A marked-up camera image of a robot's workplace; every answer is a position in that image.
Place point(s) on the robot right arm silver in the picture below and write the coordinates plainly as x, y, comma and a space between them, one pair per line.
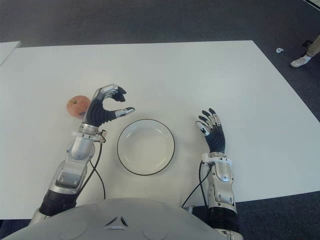
223, 185

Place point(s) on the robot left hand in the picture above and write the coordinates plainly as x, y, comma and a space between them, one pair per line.
96, 113

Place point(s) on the grey robot torso shell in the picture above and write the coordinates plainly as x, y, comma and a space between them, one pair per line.
112, 222

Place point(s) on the khaki trouser leg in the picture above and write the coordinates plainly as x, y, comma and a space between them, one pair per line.
315, 46

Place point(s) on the white shoe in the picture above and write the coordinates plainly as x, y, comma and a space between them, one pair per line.
300, 62

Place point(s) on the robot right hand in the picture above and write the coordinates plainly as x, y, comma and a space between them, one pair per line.
216, 140

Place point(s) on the robot left arm silver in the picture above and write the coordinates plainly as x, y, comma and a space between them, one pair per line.
72, 170

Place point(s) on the white plate black rim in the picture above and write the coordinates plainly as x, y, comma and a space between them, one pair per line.
146, 147

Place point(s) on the small white floor scrap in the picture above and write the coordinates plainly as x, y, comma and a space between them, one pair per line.
279, 50

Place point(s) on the adjacent white table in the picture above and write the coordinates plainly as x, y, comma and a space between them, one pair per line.
7, 51

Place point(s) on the red yellow apple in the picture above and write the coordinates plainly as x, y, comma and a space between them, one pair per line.
76, 106

